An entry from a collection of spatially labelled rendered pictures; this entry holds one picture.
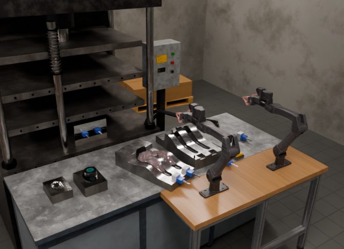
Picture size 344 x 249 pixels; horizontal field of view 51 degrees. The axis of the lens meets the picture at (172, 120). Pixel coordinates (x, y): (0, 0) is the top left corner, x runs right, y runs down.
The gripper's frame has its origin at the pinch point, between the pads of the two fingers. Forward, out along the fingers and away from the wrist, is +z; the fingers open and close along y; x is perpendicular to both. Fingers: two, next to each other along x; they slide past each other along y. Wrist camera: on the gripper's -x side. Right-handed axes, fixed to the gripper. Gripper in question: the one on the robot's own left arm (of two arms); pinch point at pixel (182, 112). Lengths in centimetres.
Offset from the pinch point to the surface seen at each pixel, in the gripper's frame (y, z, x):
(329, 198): -165, -23, 120
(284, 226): -94, -28, 120
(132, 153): 32.0, 13.3, 28.9
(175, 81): -44, 76, 7
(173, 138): -3.6, 15.6, 27.9
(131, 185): 43, -6, 40
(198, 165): -6.0, -12.6, 36.8
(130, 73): 5, 68, -10
